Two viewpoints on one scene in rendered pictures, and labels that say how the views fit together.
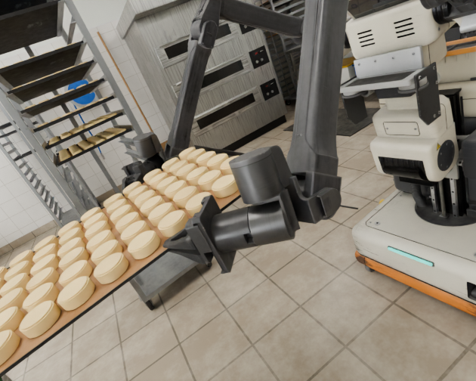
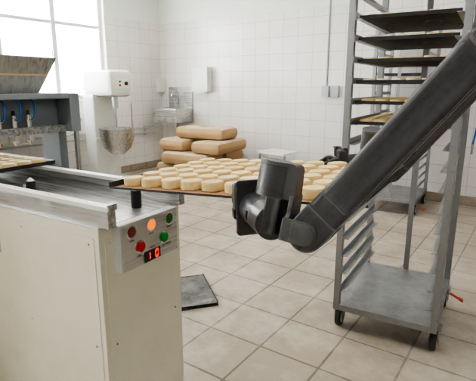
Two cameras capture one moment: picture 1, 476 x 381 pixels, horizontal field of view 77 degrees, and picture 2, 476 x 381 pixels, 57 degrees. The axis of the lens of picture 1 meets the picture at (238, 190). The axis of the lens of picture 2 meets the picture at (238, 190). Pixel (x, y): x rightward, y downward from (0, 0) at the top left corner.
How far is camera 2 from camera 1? 0.56 m
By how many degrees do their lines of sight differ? 51
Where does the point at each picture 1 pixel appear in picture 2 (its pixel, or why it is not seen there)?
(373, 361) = not seen: outside the picture
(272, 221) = (255, 212)
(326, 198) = (296, 228)
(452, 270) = not seen: outside the picture
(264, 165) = (270, 169)
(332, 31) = (422, 104)
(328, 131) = (352, 187)
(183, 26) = not seen: outside the picture
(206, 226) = (240, 190)
